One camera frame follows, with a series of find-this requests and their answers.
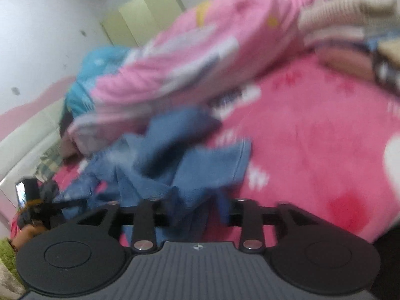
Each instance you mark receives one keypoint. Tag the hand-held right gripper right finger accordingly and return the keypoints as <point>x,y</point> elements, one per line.
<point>250,218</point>

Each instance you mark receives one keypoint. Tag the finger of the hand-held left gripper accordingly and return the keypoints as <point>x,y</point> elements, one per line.
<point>68,205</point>

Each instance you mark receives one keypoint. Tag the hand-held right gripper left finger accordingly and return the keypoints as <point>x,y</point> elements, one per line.
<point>145,215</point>

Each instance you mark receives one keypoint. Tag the light blue jeans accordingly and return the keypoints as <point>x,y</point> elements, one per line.
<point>193,175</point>

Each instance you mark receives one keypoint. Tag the person's left forearm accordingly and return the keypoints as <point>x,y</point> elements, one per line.
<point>7,265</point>

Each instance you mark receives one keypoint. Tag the person's left hand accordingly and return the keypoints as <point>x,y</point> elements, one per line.
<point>28,234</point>

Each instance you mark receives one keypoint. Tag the green plaid pillow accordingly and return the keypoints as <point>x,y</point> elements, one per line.
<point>50,162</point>

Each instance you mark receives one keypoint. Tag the brown cloth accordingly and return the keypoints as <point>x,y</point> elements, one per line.
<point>67,143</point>

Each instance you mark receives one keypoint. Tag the pink and cream padded headboard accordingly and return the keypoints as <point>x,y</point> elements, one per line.
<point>25,143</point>

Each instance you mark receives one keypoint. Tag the pink floral fleece blanket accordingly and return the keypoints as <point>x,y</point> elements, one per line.
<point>312,147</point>

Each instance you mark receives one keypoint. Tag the pink and teal printed quilt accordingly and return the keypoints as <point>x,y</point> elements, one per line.
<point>187,62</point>

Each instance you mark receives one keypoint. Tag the pale yellow wardrobe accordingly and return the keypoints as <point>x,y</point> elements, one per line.
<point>140,15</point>

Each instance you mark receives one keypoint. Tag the pale pink folded cloth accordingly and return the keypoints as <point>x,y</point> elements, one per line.
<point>334,36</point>

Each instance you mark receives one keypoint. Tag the khaki folded pants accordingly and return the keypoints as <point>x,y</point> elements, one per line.
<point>390,50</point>

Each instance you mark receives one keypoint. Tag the beige waffle-knit folded cloth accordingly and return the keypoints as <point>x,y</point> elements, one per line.
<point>337,9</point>

